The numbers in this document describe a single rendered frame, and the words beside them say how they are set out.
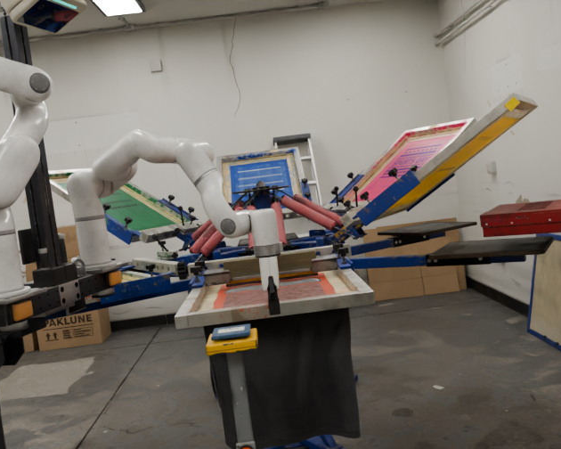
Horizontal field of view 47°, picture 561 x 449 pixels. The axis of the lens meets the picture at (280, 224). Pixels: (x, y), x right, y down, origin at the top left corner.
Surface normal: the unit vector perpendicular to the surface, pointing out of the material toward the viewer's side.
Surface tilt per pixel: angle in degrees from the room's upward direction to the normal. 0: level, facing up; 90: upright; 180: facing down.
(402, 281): 75
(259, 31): 90
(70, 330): 90
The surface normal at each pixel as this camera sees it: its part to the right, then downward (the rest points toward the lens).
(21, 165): 0.67, 0.01
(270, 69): 0.03, 0.07
